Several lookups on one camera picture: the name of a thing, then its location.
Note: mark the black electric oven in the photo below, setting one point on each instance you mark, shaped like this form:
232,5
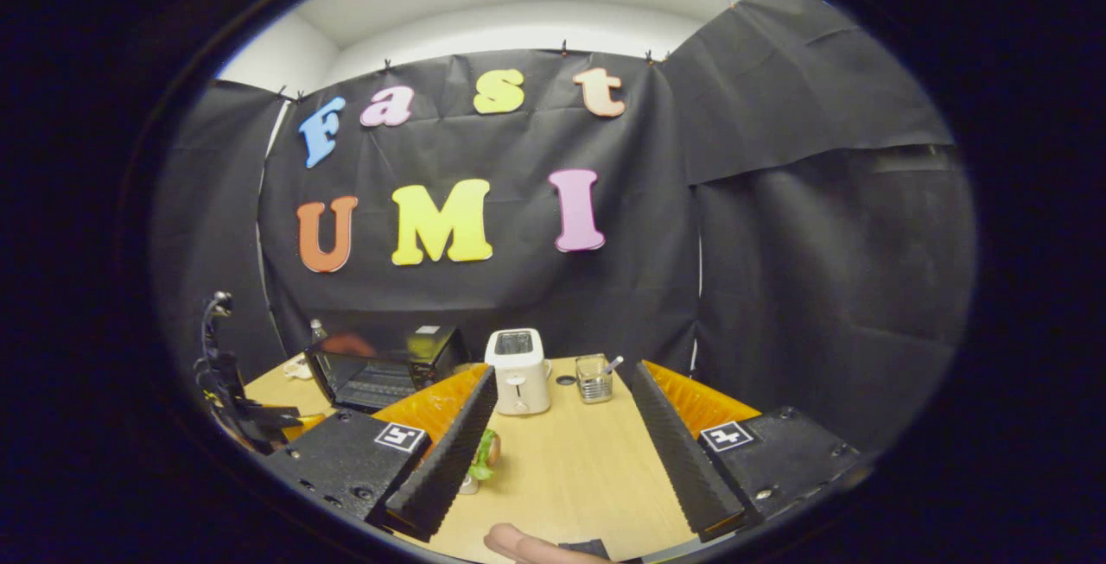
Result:
380,374

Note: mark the white toaster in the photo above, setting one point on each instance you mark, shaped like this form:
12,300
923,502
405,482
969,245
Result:
518,374

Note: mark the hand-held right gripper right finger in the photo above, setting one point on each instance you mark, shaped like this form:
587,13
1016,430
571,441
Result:
678,452

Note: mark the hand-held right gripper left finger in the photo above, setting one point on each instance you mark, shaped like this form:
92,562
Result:
449,460

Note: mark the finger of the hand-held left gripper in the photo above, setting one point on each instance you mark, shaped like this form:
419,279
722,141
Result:
304,426

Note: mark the lettuce sandwich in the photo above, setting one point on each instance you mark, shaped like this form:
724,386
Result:
486,456

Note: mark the clear water bottle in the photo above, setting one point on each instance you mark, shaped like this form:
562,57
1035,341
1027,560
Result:
318,332

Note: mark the small white dish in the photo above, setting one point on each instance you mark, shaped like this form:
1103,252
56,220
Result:
298,368

